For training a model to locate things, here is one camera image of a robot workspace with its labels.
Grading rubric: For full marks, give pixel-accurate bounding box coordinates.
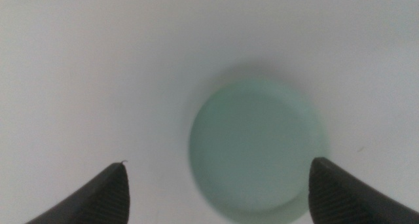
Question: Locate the pale green shallow bowl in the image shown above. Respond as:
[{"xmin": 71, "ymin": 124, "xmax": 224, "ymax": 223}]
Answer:
[{"xmin": 188, "ymin": 78, "xmax": 330, "ymax": 224}]

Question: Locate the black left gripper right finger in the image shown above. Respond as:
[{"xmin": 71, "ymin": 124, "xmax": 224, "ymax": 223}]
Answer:
[{"xmin": 308, "ymin": 157, "xmax": 419, "ymax": 224}]

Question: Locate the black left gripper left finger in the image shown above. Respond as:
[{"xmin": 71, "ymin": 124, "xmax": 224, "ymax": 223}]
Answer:
[{"xmin": 26, "ymin": 160, "xmax": 131, "ymax": 224}]

